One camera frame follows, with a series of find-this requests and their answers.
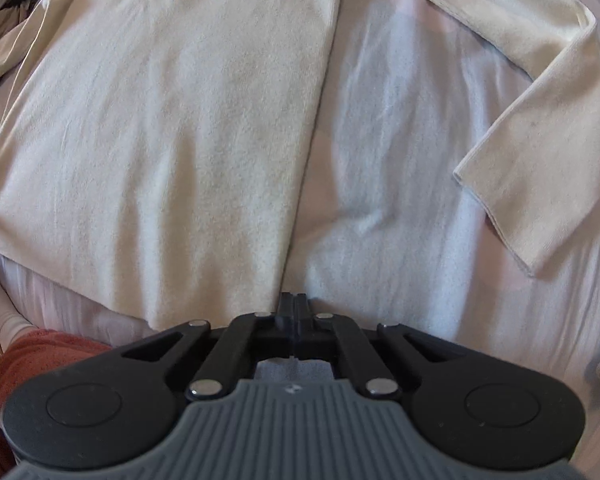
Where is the red orange blanket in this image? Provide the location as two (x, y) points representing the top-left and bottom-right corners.
(0, 309), (114, 480)

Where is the cream white sweater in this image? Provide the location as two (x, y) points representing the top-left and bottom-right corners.
(0, 0), (600, 330)

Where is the polka dot bed sheet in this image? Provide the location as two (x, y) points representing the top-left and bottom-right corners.
(0, 0), (600, 480)

